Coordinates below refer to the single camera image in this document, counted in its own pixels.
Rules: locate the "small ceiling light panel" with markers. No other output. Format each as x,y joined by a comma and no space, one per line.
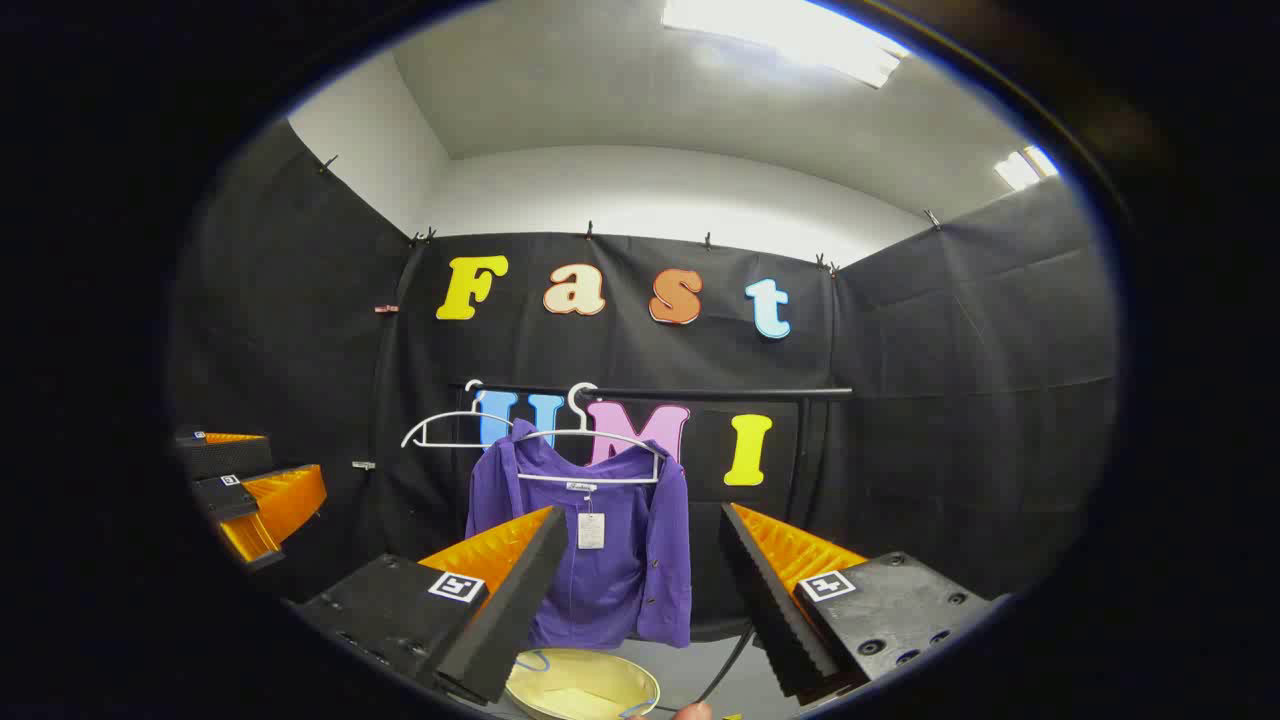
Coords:
1022,168

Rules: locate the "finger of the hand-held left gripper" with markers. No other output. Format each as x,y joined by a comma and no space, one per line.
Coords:
225,457
225,495

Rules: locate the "white clothes hanger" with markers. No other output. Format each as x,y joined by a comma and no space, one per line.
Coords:
630,481
450,445

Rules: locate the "black clothes rack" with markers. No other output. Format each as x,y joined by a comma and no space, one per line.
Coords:
730,393

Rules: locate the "row of black clips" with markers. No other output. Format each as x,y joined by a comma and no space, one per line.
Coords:
590,231

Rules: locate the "long ceiling light panel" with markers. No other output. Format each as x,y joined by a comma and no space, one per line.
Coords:
790,35

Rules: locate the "cream round laundry hamper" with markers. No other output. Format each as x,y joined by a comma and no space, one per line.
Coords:
570,685

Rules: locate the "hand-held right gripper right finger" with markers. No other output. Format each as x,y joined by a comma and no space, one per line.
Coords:
770,600

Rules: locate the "black backdrop cloth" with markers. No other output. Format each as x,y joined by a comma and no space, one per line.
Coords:
300,350

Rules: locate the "purple knit cardigan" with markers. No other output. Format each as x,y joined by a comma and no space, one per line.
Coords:
620,570

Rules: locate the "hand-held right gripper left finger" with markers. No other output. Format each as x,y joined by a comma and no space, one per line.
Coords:
520,600

